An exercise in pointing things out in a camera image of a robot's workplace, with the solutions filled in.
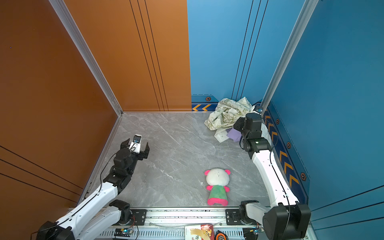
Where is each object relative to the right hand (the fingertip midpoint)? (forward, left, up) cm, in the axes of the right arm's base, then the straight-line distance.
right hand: (239, 117), depth 77 cm
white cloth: (+10, +6, -28) cm, 30 cm away
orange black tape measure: (-48, +12, -27) cm, 56 cm away
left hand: (-7, +55, -9) cm, 56 cm away
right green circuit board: (-46, -6, -29) cm, 55 cm away
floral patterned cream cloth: (+22, +1, -17) cm, 28 cm away
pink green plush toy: (-24, +11, -23) cm, 34 cm away
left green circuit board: (-46, +57, -30) cm, 79 cm away
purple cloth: (-2, +1, -12) cm, 12 cm away
